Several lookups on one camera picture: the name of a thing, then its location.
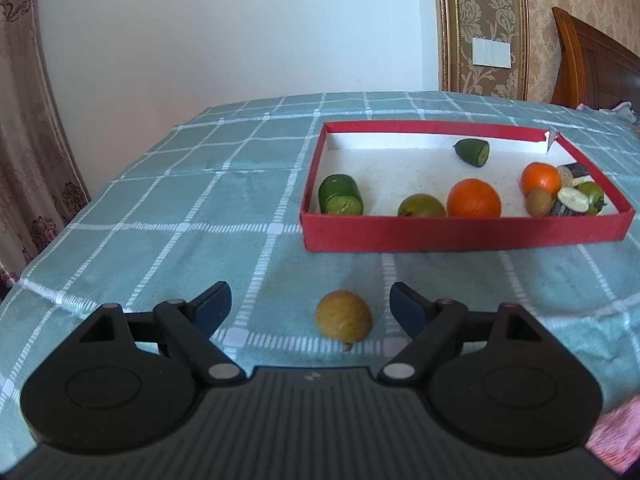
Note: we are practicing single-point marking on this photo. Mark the white wall switch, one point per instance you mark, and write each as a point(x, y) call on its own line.
point(491, 53)

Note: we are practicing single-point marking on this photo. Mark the orange tangerine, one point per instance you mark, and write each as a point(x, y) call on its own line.
point(473, 198)
point(540, 175)

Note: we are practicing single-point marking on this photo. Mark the yellow-green round fruit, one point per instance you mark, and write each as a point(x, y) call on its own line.
point(421, 205)

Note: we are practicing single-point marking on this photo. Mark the brown patterned curtain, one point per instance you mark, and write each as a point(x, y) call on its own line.
point(41, 189)

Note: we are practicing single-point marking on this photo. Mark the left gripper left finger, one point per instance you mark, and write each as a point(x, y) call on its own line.
point(187, 327)

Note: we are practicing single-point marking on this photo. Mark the gold ornate wall frame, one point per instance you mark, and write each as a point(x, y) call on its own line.
point(460, 24)

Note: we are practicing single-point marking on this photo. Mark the green cucumber chunk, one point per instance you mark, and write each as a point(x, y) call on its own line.
point(339, 194)

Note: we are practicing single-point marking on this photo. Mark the green plaid tablecloth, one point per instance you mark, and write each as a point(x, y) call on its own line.
point(218, 200)

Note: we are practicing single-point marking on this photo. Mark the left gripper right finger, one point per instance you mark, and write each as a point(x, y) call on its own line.
point(433, 328)

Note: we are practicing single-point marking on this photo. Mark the brown round longan fruit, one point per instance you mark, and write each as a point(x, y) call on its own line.
point(343, 316)

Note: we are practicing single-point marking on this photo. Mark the wooden headboard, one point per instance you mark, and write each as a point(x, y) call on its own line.
point(595, 69)

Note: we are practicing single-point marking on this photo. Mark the dark eggplant piece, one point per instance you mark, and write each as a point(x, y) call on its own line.
point(573, 174)

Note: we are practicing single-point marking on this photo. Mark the pink cloth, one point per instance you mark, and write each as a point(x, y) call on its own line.
point(616, 438)

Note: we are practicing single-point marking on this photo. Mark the brown kiwi fruit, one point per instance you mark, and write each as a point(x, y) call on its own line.
point(539, 202)

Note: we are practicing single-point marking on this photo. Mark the green cucumber end piece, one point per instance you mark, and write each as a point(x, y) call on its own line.
point(474, 152)

